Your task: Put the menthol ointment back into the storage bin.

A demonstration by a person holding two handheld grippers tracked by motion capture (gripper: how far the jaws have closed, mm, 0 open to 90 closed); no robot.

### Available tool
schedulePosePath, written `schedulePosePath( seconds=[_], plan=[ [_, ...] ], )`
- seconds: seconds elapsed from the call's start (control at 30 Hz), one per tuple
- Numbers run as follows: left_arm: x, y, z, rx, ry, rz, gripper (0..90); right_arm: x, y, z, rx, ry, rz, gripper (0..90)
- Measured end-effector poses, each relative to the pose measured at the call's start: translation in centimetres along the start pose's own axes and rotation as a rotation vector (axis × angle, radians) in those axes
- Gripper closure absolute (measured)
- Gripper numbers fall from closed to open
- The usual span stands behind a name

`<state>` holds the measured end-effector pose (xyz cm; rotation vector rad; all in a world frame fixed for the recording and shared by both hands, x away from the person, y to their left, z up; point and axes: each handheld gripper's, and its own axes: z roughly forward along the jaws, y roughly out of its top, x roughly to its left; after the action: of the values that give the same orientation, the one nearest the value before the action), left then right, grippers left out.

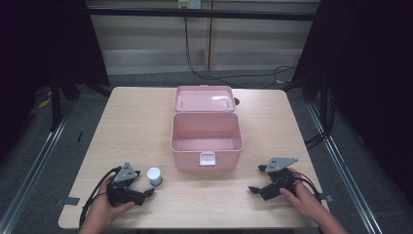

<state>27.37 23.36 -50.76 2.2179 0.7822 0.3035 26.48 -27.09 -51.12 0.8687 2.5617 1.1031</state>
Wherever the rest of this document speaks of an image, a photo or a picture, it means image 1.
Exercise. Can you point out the small white bottle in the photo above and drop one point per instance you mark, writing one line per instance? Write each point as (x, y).
(154, 175)

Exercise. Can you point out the black curtain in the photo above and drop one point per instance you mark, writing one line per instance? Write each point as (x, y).
(39, 48)
(370, 81)

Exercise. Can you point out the pink plastic storage box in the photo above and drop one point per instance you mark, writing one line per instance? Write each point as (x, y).
(207, 130)

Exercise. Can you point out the metal floor rail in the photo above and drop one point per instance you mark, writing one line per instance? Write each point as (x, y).
(32, 175)
(344, 175)

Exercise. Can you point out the black horizontal frame bar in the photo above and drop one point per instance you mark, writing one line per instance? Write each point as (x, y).
(201, 14)

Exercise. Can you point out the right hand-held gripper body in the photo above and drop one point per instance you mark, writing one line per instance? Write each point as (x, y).
(280, 182)

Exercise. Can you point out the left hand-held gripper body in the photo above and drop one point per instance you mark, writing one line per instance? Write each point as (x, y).
(125, 174)

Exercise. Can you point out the person's right hand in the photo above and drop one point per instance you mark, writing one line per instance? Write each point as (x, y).
(305, 200)

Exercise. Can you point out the yellow floor tape piece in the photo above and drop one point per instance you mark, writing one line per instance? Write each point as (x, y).
(44, 103)

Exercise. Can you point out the grey tape piece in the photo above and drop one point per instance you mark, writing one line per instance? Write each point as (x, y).
(68, 201)
(326, 197)

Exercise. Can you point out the person's left hand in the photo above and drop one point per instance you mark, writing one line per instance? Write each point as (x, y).
(102, 211)

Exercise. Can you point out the black metal stand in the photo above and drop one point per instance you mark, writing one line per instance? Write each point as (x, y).
(56, 104)

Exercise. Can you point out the white wall socket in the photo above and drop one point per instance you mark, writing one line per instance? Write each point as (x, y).
(189, 3)

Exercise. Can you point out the small dark round object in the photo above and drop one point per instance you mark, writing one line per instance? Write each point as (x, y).
(236, 101)

